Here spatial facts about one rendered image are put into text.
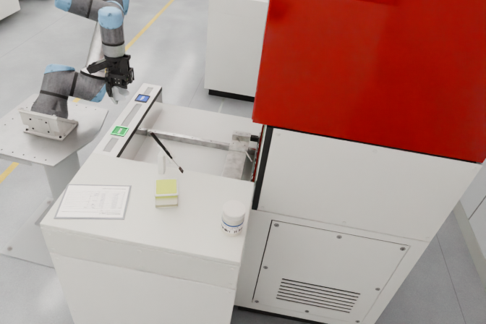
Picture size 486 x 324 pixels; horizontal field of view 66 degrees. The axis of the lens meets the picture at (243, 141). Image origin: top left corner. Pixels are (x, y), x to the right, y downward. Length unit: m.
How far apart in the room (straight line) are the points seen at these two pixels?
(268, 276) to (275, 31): 1.16
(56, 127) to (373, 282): 1.53
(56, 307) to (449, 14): 2.09
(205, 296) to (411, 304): 1.45
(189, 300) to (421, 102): 0.98
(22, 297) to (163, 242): 1.28
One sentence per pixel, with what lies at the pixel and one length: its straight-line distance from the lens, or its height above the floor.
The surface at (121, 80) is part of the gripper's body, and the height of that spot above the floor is 1.22.
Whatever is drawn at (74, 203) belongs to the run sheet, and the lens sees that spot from 1.33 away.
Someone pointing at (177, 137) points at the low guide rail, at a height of 0.84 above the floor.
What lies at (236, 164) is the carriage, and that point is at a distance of 1.57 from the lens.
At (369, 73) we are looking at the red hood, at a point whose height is 1.46.
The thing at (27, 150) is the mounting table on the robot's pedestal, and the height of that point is 0.82.
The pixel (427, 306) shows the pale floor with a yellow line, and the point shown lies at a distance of 2.54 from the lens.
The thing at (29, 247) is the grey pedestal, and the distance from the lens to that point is 2.51.
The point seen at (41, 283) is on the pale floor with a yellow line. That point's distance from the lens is 2.37.
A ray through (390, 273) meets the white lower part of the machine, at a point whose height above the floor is 0.59.
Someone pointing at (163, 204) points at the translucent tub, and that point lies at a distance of 1.26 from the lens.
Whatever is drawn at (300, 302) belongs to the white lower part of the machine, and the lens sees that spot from 2.01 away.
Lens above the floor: 1.92
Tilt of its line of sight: 38 degrees down
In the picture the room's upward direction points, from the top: 8 degrees clockwise
